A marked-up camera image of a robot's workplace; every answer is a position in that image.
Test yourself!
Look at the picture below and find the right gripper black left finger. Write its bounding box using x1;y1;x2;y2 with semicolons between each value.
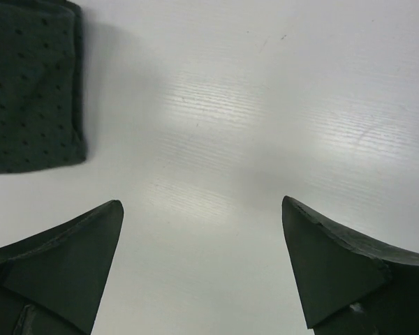
0;200;124;334

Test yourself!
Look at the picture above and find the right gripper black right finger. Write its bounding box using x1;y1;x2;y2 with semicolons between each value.
281;196;419;335

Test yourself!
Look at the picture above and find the black skirt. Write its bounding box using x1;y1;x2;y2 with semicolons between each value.
0;1;87;174

